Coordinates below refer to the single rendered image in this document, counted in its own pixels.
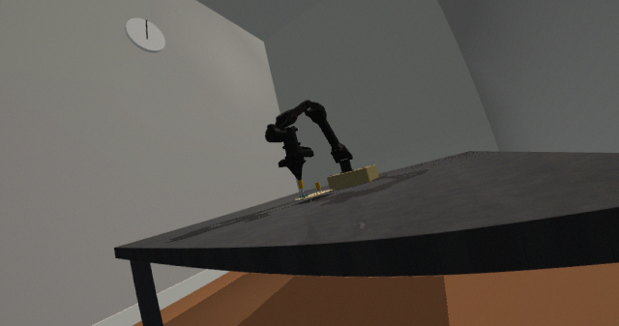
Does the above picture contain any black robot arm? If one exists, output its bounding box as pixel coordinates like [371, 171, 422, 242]
[265, 100, 354, 173]

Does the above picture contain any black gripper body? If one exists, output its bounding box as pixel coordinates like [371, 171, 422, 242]
[279, 140, 314, 167]

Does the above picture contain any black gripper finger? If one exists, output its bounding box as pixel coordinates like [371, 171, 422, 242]
[286, 164, 299, 181]
[291, 161, 305, 180]

